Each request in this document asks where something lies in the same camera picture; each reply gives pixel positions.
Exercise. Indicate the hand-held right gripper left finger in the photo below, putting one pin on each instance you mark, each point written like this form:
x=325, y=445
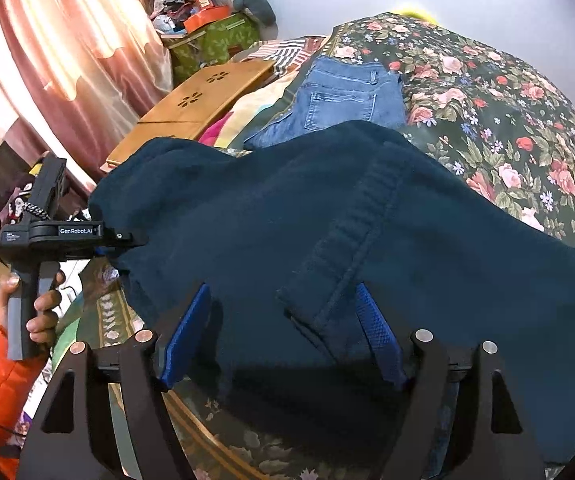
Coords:
x=187, y=330

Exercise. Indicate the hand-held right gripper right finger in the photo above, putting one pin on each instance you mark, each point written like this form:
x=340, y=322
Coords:
x=377, y=330

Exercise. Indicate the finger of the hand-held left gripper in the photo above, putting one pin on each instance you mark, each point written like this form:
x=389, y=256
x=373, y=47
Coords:
x=122, y=240

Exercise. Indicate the dark navy pants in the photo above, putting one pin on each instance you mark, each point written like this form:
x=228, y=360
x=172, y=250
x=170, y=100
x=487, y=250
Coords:
x=292, y=220

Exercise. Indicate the person's left hand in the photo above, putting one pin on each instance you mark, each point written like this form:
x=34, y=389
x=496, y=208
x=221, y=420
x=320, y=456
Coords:
x=47, y=310

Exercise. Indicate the wooden lap desk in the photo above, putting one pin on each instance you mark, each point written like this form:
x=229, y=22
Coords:
x=202, y=100

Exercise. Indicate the pink brown curtain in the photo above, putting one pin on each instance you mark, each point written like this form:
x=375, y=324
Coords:
x=52, y=60

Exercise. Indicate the pink yellow bedsheet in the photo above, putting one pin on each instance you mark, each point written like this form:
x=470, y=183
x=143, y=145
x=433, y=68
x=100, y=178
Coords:
x=247, y=110

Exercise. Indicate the green leaf-print storage bag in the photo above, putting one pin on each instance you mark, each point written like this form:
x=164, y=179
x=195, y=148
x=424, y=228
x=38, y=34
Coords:
x=212, y=47

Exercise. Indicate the blue denim jeans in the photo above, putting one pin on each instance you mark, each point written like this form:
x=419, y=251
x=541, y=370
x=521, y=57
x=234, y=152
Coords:
x=337, y=100

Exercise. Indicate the orange box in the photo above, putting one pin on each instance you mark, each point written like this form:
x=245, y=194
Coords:
x=210, y=17

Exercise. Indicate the striped patchwork cloth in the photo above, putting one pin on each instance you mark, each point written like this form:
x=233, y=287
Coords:
x=277, y=55

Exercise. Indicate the floral green blanket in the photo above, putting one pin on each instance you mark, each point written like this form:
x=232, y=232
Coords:
x=497, y=100

